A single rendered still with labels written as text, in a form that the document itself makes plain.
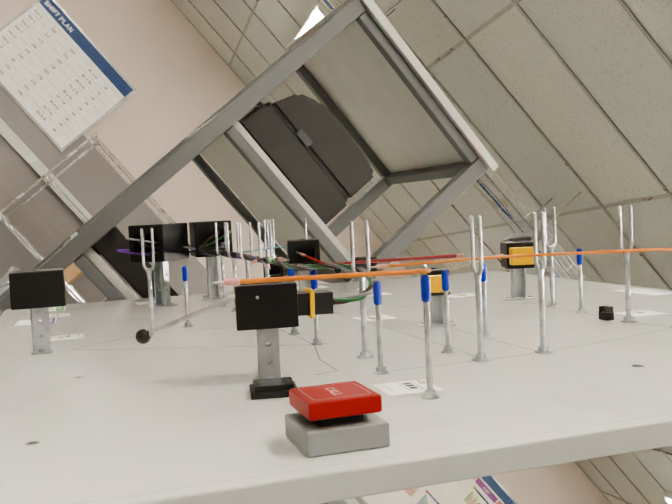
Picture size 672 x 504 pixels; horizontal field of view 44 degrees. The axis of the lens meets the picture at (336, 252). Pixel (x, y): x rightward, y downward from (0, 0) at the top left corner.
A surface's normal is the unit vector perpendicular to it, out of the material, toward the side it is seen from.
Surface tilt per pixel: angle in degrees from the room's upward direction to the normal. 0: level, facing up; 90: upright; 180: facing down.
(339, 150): 90
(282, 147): 90
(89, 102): 90
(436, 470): 90
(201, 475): 52
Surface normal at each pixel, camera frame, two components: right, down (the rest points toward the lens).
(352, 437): 0.31, 0.04
